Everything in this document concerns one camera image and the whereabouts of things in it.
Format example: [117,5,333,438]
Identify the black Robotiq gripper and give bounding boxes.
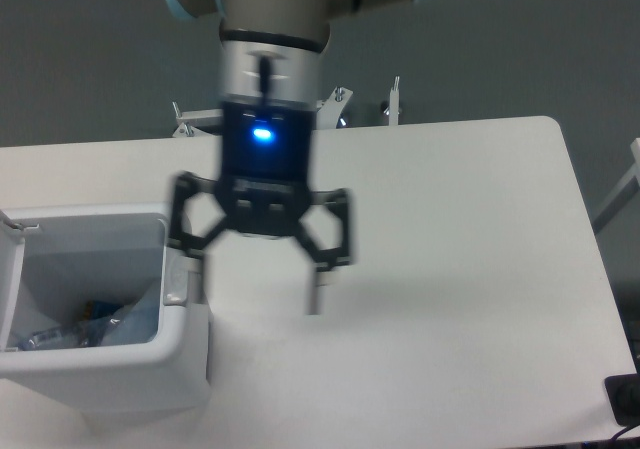
[167,102,354,315]

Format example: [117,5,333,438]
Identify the blue orange snack package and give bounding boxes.
[81,300,122,321]

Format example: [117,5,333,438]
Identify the white metal stand right edge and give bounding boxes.
[591,138,639,234]

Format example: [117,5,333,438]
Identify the clear crushed plastic bottle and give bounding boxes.
[7,278,161,352]

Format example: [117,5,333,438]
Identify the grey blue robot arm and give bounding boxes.
[167,0,419,314]

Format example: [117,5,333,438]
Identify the white metal base frame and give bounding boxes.
[171,75,403,138]

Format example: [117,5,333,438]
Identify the black device at table edge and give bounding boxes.
[604,373,639,426]

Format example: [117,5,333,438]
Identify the white trash can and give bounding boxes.
[1,202,211,414]

